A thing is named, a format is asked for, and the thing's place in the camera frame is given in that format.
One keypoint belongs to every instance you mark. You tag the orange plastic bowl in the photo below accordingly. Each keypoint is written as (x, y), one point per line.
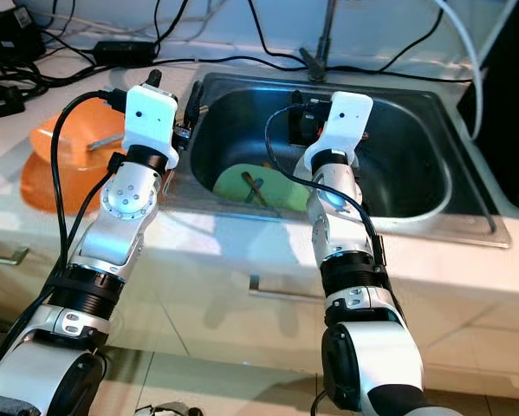
(60, 139)

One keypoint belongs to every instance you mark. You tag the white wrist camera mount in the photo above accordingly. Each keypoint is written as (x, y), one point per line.
(151, 117)
(346, 117)

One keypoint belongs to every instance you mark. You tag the stainless steel sink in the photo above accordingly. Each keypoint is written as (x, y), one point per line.
(415, 147)

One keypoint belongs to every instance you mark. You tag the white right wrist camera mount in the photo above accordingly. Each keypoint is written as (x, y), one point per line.
(346, 117)

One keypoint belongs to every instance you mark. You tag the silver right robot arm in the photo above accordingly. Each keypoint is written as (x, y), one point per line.
(346, 234)

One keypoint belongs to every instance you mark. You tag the black power adapter brick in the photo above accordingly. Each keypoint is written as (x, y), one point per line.
(120, 52)

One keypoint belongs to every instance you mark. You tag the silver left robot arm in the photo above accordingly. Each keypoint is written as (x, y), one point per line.
(120, 234)

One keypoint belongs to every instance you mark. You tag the green plate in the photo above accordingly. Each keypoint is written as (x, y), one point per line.
(285, 192)

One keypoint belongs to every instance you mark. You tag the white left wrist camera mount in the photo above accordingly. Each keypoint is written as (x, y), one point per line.
(151, 117)

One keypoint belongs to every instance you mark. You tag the black charger with white label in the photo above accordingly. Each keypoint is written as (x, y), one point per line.
(8, 35)

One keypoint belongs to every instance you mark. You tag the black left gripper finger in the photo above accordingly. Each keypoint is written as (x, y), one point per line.
(195, 100)
(153, 79)

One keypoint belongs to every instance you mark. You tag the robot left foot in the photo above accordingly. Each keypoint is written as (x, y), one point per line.
(162, 409)

